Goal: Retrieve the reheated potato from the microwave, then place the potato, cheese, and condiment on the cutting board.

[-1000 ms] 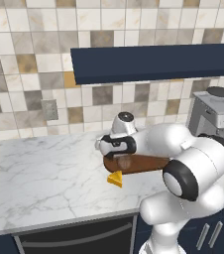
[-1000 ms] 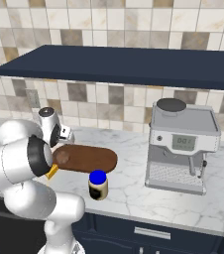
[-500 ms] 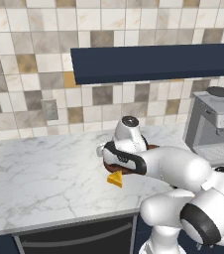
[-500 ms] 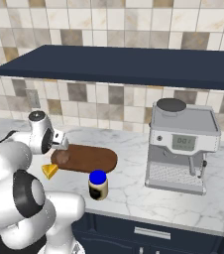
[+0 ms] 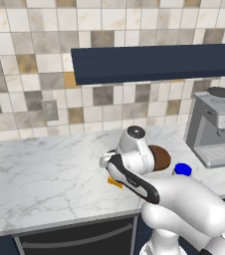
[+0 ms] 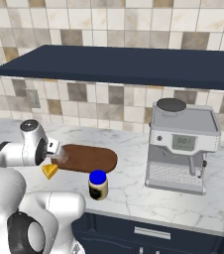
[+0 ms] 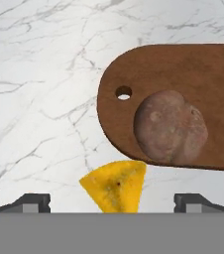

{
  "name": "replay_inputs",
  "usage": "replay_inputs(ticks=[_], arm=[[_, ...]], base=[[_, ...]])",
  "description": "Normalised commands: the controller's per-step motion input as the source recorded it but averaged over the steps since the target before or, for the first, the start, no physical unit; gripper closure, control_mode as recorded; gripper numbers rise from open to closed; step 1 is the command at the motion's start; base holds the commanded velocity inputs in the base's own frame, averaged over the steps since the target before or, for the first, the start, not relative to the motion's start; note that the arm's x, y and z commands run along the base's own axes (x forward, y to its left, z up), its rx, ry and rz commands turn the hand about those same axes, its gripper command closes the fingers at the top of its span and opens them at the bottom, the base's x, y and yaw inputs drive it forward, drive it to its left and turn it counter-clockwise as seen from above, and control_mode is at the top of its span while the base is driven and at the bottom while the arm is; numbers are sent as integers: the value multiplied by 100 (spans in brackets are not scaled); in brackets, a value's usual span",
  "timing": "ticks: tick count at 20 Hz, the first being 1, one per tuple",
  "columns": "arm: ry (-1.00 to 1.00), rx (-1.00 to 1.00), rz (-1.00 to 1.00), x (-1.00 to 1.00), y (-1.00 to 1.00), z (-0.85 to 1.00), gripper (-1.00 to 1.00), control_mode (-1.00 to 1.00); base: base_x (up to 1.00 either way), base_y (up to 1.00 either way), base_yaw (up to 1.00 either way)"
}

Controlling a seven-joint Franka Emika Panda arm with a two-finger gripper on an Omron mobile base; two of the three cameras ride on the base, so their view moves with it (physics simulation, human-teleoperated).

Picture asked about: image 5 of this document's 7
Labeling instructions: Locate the orange cheese wedge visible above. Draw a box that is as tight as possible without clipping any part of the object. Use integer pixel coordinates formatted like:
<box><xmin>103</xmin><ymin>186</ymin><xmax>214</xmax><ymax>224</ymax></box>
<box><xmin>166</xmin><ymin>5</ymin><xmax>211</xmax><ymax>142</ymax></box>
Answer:
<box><xmin>107</xmin><ymin>176</ymin><xmax>123</xmax><ymax>189</ymax></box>

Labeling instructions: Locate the round brown cutting board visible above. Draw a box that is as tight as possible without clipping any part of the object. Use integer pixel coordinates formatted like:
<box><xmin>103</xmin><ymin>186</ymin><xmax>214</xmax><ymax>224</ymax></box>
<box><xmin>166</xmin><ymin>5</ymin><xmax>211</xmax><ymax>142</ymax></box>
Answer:
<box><xmin>148</xmin><ymin>144</ymin><xmax>172</xmax><ymax>172</ymax></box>

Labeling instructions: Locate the blue-lidded condiment jar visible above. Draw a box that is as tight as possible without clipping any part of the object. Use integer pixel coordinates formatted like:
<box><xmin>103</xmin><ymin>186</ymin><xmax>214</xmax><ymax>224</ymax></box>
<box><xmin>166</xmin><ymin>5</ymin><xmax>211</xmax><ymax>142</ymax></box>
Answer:
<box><xmin>171</xmin><ymin>161</ymin><xmax>193</xmax><ymax>177</ymax></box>

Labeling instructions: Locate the grey coffee machine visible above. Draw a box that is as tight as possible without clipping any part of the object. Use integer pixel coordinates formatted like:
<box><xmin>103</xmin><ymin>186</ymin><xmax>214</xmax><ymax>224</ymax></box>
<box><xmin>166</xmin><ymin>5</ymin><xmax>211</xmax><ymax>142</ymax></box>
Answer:
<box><xmin>183</xmin><ymin>86</ymin><xmax>225</xmax><ymax>169</ymax></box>

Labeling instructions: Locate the black dishwasher door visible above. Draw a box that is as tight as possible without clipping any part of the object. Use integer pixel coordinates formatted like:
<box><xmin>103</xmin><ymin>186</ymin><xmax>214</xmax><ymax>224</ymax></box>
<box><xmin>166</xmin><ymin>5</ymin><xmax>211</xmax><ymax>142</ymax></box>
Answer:
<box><xmin>12</xmin><ymin>214</ymin><xmax>139</xmax><ymax>255</ymax></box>

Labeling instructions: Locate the grey wall outlet plate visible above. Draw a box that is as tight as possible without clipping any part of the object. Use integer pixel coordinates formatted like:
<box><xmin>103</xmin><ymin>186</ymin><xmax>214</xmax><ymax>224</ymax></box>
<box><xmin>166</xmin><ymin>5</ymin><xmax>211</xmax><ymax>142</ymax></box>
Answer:
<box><xmin>41</xmin><ymin>99</ymin><xmax>60</xmax><ymax>123</ymax></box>

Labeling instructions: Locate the dark blue wall shelf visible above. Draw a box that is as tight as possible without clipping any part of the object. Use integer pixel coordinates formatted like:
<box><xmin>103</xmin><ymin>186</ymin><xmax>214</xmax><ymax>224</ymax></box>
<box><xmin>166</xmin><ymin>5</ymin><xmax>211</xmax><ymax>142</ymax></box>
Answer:
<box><xmin>70</xmin><ymin>43</ymin><xmax>225</xmax><ymax>86</ymax></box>

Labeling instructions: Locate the grey dishwasher handle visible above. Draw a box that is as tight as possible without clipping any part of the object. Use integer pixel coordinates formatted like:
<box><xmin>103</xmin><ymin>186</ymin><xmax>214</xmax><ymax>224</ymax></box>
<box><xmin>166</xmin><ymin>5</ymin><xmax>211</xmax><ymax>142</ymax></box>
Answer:
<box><xmin>20</xmin><ymin>223</ymin><xmax>133</xmax><ymax>250</ymax></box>

